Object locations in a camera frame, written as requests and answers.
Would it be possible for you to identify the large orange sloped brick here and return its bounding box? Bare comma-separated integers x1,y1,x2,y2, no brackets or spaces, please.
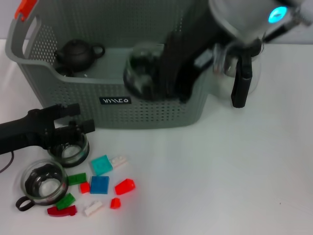
114,178,136,196

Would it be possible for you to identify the small black clay teacup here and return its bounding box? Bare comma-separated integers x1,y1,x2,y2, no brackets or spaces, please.
55,65,75,78

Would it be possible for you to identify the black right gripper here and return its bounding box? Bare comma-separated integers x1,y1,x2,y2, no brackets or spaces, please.
156,30,236,104

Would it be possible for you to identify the green building brick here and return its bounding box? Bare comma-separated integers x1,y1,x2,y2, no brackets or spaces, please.
55,192,76,211
67,172,88,187

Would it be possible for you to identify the grey perforated storage basket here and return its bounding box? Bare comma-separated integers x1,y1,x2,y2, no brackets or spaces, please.
4,0,221,129

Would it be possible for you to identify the black clay teapot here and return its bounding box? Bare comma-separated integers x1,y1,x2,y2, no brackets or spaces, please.
53,39,106,71

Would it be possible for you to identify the small orange sloped brick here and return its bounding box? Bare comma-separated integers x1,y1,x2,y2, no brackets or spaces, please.
110,197,122,210

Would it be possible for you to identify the dark red curved brick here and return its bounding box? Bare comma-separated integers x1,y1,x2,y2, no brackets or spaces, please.
47,205,78,218

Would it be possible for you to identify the glass carafe black lid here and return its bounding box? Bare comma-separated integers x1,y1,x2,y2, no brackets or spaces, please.
212,40,265,109

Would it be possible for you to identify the grey left gripper cable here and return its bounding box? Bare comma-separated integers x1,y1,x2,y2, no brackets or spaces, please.
0,150,15,173

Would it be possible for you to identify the blue square building brick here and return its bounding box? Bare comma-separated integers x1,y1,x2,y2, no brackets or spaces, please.
89,175,110,195

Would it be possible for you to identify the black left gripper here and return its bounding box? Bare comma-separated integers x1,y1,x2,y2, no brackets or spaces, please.
0,102,96,156

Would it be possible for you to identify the orange basket handle clip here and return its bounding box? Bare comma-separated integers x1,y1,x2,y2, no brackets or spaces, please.
14,0,37,22

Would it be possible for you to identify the teal square building brick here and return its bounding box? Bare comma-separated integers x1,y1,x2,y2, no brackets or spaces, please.
91,154,113,176

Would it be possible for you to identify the glass teacup black sleeve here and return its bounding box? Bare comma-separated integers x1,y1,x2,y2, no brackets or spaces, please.
15,158,69,212
46,133,90,168
123,43,169,100

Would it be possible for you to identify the white building brick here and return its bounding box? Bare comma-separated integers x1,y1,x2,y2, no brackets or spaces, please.
110,156,129,168
83,200,103,217

